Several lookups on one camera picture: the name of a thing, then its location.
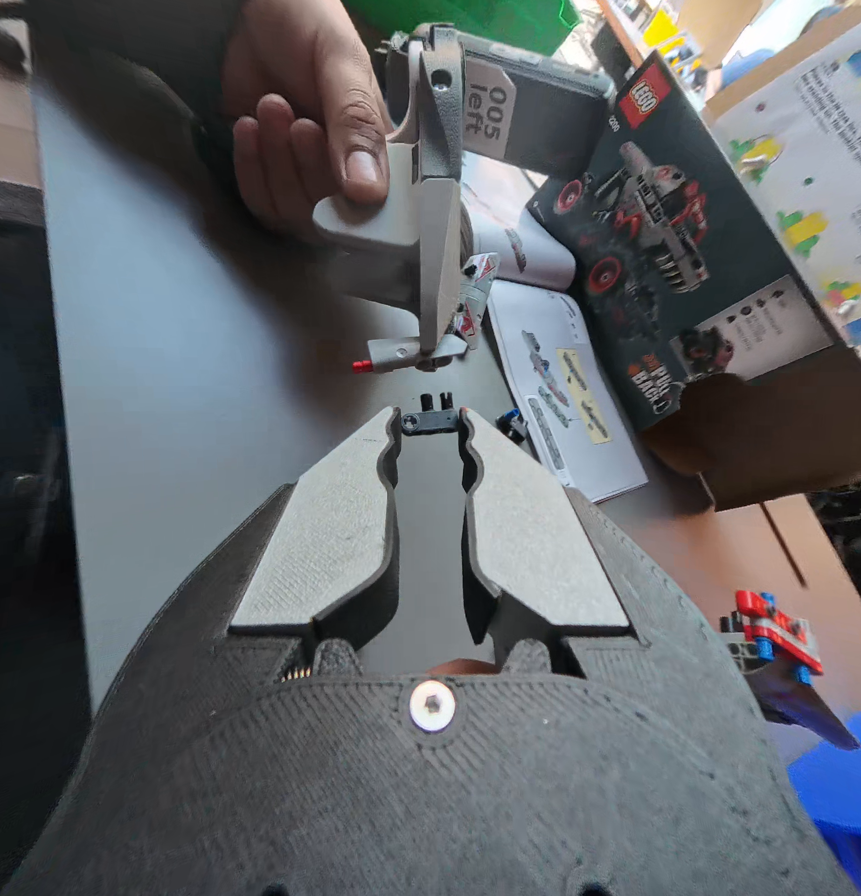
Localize black lego set box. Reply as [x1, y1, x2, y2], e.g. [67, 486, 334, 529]
[525, 49, 858, 433]

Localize grey lego panel red sticker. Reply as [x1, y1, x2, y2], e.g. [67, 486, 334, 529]
[460, 252, 501, 351]

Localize red blue lego model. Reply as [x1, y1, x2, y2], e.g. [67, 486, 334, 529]
[719, 590, 825, 690]

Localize person's left hand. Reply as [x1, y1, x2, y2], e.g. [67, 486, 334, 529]
[222, 0, 393, 235]

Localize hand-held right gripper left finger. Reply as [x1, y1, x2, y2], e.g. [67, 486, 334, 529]
[229, 405, 403, 650]

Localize grey lego piece red pin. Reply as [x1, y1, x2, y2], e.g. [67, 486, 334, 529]
[352, 338, 468, 375]

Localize green plastic bin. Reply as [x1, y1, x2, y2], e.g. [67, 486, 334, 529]
[343, 0, 583, 57]

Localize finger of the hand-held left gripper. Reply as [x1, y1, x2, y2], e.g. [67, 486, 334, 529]
[420, 178, 473, 358]

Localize cardboard box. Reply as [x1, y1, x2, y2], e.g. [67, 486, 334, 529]
[640, 0, 861, 512]

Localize white printed sheet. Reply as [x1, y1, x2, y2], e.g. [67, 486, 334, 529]
[710, 14, 861, 351]

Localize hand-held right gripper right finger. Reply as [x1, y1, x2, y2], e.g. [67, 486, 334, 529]
[457, 408, 632, 667]

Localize blue plastic bin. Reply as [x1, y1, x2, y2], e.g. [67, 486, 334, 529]
[787, 713, 861, 896]

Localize lego instruction booklet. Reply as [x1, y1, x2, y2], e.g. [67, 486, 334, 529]
[465, 203, 650, 505]

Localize small black lego beam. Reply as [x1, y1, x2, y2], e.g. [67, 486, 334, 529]
[400, 392, 464, 438]

